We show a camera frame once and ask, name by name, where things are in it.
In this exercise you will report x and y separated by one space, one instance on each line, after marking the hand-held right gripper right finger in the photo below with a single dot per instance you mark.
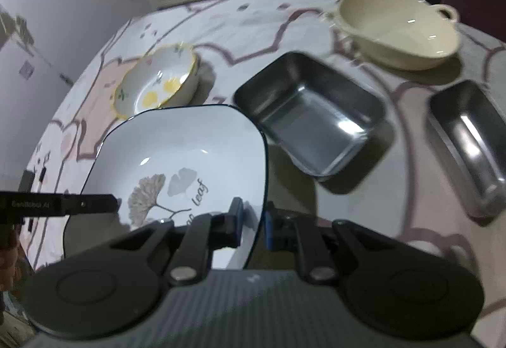
269 228

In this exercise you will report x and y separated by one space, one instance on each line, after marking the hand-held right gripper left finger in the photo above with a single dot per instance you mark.
236 223

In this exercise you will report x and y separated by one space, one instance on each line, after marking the wide steel rectangular container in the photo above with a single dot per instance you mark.
308 115

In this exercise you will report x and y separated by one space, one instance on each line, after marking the white square plate black rim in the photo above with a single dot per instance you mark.
189 150

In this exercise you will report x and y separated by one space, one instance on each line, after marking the bear print bed sheet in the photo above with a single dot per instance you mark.
276 28

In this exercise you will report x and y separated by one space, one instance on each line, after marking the narrow steel rectangular container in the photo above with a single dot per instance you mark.
466 142

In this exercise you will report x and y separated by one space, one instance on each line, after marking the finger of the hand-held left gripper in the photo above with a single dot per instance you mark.
93 204

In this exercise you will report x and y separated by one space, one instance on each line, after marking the lemon print scalloped bowl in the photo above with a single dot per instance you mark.
158 75

